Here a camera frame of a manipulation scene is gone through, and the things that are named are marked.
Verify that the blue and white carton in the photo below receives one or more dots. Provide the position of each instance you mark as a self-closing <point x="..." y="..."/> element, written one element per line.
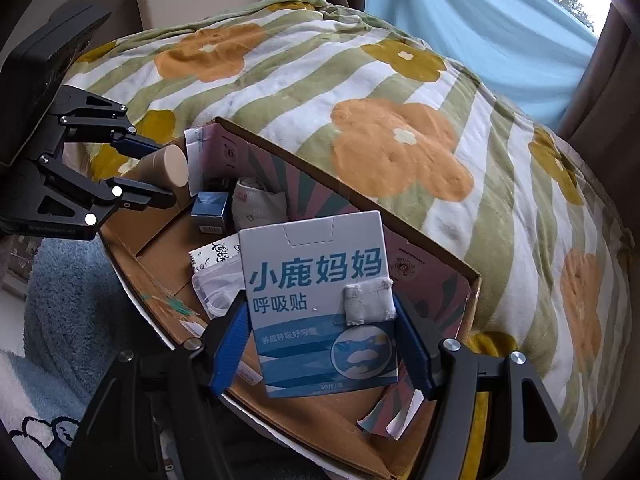
<point x="310" y="270"/>

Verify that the small blue cube box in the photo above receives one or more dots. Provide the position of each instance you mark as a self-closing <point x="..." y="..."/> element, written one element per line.
<point x="210" y="210"/>

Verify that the beige cardboard tube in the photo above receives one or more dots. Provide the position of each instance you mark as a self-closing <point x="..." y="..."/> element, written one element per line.
<point x="167" y="170"/>

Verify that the clear plastic case red label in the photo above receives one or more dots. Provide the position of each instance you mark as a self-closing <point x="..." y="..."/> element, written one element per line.
<point x="212" y="290"/>

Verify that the white cartoon print rug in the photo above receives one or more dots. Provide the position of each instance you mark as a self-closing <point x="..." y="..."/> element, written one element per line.
<point x="30" y="425"/>

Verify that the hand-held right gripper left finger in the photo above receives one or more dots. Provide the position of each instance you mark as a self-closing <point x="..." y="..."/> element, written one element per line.
<point x="230" y="345"/>

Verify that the blue fluffy rug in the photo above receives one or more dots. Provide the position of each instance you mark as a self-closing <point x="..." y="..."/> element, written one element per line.
<point x="75" y="320"/>

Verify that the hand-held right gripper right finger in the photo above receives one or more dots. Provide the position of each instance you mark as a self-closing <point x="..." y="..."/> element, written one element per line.
<point x="412" y="355"/>

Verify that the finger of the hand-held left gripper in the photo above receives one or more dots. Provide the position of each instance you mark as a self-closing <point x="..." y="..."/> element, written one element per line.
<point x="135" y="144"/>
<point x="145" y="199"/>

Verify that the grey white pouch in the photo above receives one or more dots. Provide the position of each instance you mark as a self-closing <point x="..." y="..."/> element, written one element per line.
<point x="260" y="205"/>

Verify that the cardboard box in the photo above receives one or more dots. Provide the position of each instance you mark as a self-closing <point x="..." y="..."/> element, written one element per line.
<point x="310" y="420"/>

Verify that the striped floral blanket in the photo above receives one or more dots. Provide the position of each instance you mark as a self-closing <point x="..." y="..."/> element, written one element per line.
<point x="400" y="150"/>

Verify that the silver patterned packet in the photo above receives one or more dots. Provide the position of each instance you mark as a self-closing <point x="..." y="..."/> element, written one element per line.
<point x="212" y="255"/>

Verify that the light blue hanging cloth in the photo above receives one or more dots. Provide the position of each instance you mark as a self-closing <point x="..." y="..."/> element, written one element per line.
<point x="475" y="35"/>

